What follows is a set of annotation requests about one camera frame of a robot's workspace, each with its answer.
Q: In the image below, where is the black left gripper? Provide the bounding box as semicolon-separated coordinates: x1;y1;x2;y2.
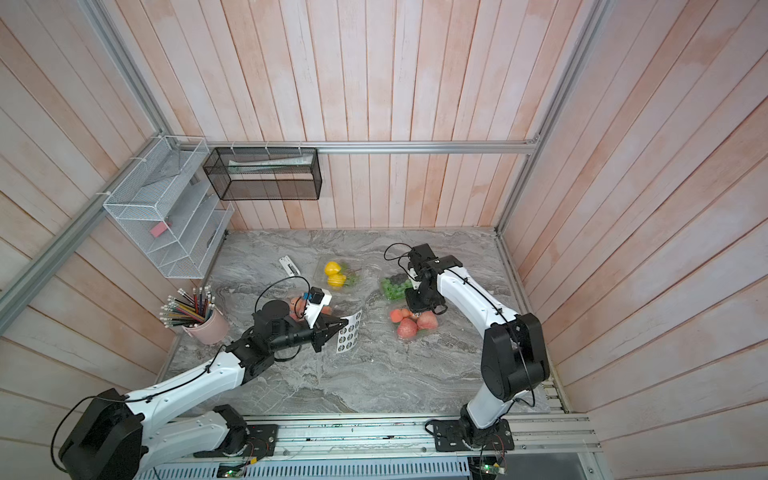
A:
270;313;349;353

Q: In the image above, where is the clear box of red apples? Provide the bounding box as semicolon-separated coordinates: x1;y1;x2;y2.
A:
389;308;438;340

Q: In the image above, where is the clear box of grapes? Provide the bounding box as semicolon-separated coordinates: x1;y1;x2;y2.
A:
379;273;412;301

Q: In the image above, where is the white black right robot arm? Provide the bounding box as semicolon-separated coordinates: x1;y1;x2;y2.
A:
405;244;550;449

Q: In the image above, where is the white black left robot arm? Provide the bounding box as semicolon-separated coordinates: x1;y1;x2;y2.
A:
50;300;349;479

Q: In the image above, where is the clear box of small peaches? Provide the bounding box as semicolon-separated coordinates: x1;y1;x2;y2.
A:
289;297;333;321

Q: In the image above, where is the pink pencil cup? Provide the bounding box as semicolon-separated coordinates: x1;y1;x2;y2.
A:
183;307;230;345

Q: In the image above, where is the colored pencils bundle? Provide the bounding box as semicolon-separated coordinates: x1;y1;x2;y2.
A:
159;285;215;329

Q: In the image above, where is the paper in black basket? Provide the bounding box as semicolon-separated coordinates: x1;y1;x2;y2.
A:
226;155;315;175

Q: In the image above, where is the pink eraser block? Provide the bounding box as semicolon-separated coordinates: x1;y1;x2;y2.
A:
149;220;170;239

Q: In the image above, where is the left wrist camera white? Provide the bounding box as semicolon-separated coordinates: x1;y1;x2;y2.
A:
298;287;332;329

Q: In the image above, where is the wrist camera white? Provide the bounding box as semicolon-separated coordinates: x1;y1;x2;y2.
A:
298;287;332;329
406;244;436;279

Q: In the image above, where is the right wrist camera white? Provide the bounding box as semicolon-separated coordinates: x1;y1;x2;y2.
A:
406;244;436;279

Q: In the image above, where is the aluminium front rail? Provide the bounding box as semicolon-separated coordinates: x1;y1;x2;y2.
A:
245;413;601;461

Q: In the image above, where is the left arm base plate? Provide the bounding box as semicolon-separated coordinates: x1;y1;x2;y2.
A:
193;423;279;460

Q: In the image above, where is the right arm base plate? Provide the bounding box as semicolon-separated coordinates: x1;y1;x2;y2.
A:
424;419;515;452

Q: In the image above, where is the black wire mesh basket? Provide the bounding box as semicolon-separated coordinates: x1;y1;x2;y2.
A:
203;146;323;201

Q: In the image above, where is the white wire mesh shelf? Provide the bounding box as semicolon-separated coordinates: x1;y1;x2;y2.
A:
104;135;234;280

